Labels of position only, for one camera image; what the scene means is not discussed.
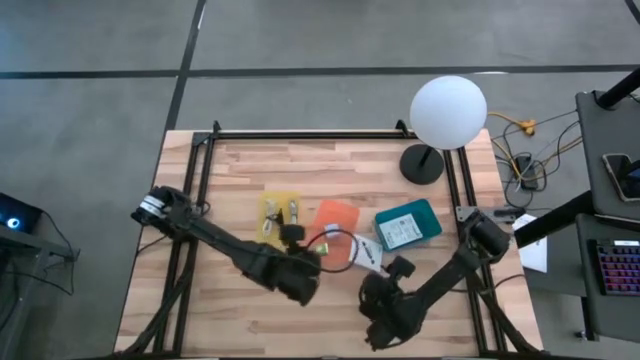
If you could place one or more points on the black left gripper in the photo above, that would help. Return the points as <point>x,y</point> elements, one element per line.
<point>295,267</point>

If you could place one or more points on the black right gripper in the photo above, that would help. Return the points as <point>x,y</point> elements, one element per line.
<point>390,312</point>

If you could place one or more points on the white card with black part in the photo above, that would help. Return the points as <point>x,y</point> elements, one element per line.
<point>367,252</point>

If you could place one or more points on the white printed booklet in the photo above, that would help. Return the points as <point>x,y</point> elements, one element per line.
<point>400,231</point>

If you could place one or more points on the orange translucent plastic bin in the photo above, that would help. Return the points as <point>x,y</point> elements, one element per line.
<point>340,215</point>

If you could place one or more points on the teal plastic bin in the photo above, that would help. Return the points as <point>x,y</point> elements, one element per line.
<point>430,220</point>

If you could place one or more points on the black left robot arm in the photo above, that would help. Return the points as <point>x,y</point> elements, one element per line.
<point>220,240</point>

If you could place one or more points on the black arm base clamp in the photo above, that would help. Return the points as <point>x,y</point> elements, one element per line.
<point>507,213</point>

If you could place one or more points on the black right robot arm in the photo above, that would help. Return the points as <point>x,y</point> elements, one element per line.
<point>450,280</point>

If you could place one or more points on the yellow translucent plastic bin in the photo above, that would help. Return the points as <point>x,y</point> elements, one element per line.
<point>267,197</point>

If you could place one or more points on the white paper sheet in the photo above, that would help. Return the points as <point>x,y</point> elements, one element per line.
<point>537,257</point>

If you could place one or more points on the black desk crossbar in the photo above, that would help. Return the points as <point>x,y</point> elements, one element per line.
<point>555,220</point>

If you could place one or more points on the black power brick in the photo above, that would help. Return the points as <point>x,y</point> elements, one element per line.
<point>526,174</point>

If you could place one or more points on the dark desk top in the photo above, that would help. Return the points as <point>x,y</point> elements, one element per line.
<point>590,310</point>

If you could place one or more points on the white globe table lamp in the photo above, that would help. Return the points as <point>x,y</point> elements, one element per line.
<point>447,112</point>

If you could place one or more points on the backlit black keyboard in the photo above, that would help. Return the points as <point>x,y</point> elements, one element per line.
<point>620,270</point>

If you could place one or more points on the black smartphone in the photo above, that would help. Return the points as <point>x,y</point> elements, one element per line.
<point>622,175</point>

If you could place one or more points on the grey desk top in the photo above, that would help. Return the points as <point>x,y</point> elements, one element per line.
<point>600,140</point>

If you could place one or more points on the grey computer stand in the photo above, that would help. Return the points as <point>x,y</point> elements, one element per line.
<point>30,245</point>

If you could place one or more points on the black computer with blue light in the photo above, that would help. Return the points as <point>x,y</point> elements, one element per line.
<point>17,215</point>

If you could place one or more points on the black monitor pole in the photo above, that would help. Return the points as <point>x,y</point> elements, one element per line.
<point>620,89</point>

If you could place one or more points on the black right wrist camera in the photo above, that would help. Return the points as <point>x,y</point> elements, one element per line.
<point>401,266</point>

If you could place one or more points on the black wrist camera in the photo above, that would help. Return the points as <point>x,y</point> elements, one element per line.
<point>401,266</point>
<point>292,234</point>

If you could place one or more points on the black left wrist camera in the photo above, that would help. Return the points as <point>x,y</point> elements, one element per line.
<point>292,234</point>

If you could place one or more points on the black aluminium table frame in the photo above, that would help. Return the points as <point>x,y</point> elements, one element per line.
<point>325,135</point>

